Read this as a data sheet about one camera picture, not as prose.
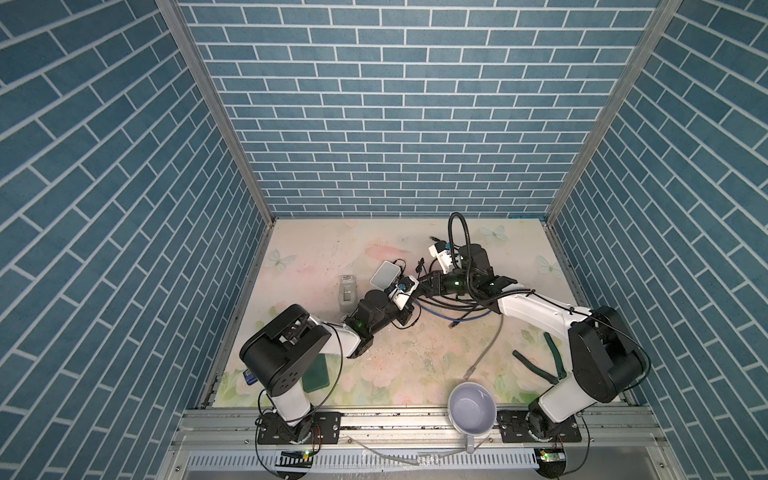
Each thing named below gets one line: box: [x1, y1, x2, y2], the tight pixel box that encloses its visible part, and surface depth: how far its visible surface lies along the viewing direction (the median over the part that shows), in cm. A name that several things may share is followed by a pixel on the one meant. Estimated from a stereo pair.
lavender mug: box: [448, 382, 497, 454], surface depth 75 cm
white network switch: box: [369, 260, 401, 289], surface depth 104 cm
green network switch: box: [302, 353, 330, 393], surface depth 82 cm
